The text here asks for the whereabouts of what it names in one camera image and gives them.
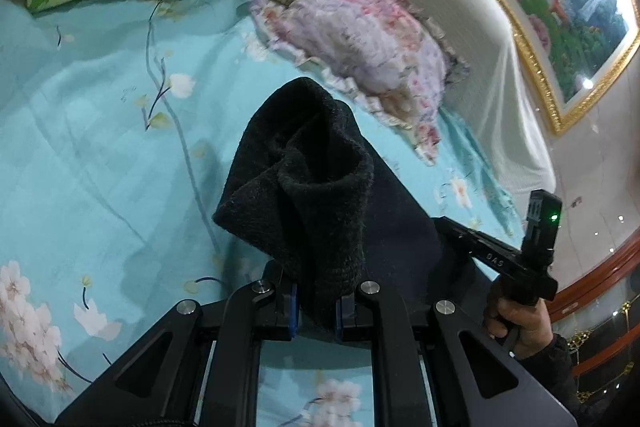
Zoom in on person's right hand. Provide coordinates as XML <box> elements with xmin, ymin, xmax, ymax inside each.
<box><xmin>483</xmin><ymin>279</ymin><xmax>555</xmax><ymax>361</ymax></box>

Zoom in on pink floral ruffled pillow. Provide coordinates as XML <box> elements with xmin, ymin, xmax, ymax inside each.
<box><xmin>249</xmin><ymin>0</ymin><xmax>472</xmax><ymax>166</ymax></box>

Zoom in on white padded headboard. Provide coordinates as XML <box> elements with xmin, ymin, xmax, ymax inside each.
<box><xmin>332</xmin><ymin>0</ymin><xmax>558</xmax><ymax>210</ymax></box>

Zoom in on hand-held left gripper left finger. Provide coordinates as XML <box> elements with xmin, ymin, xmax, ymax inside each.
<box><xmin>54</xmin><ymin>261</ymin><xmax>301</xmax><ymax>427</ymax></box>

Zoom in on turquoise floral bed sheet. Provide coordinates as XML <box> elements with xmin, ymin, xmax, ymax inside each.
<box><xmin>0</xmin><ymin>0</ymin><xmax>523</xmax><ymax>427</ymax></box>

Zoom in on black pants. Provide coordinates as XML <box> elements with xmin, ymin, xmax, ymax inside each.
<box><xmin>212</xmin><ymin>77</ymin><xmax>499</xmax><ymax>331</ymax></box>

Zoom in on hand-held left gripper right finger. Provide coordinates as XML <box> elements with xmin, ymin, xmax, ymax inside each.
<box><xmin>336</xmin><ymin>280</ymin><xmax>577</xmax><ymax>427</ymax></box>

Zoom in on person's right forearm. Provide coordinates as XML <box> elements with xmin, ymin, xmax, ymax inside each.
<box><xmin>520</xmin><ymin>333</ymin><xmax>591</xmax><ymax>427</ymax></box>

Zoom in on brown wooden furniture trim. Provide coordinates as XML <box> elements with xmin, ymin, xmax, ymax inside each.
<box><xmin>550</xmin><ymin>245</ymin><xmax>640</xmax><ymax>383</ymax></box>

